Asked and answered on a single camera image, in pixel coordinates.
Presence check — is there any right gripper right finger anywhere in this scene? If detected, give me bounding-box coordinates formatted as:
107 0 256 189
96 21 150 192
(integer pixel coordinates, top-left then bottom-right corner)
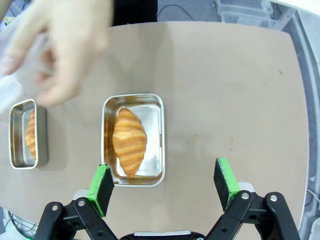
204 156 301 240

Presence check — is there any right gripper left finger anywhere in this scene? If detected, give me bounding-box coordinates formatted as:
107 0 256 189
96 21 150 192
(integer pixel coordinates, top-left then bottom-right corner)
33 163 119 240

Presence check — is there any person in black t-shirt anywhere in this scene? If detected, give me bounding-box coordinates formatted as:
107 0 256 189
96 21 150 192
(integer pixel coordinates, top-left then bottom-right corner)
111 0 158 27

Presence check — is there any clear plastic storage bin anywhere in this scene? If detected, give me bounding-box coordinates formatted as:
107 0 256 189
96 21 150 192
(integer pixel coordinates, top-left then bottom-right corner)
216 0 277 28

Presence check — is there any person's right hand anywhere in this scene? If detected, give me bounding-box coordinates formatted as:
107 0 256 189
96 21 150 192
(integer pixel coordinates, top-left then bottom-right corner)
3 0 113 107

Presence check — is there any rectangular steel container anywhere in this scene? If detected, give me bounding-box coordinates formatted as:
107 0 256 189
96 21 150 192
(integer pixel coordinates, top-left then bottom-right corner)
9 98 49 170
100 93 166 187

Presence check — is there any golden croissant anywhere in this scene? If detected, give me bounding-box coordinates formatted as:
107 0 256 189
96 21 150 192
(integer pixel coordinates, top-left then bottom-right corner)
111 107 148 178
24 109 38 161

